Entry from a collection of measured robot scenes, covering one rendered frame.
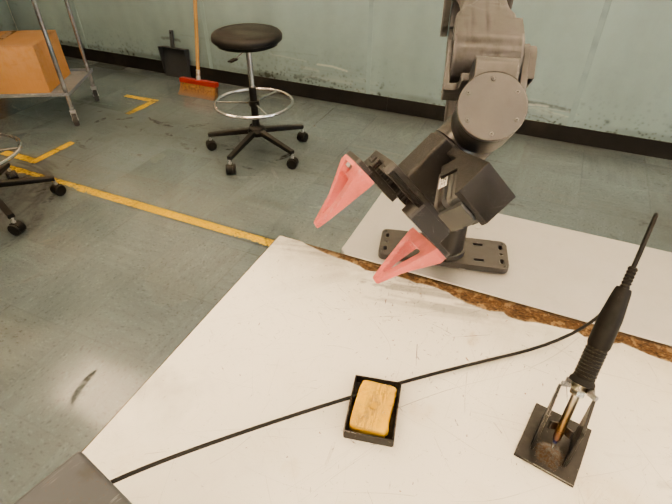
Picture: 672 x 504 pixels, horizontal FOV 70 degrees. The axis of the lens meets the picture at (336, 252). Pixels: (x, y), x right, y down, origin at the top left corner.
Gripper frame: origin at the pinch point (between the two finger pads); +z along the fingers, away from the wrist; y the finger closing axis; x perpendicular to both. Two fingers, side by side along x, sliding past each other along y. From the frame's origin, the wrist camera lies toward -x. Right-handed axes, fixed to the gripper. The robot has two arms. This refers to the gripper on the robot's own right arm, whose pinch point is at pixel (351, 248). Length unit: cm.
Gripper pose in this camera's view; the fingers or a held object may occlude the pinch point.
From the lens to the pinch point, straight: 51.9
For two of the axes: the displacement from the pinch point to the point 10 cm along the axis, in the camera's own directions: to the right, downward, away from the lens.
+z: -7.1, 6.9, 1.2
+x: -2.1, -3.8, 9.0
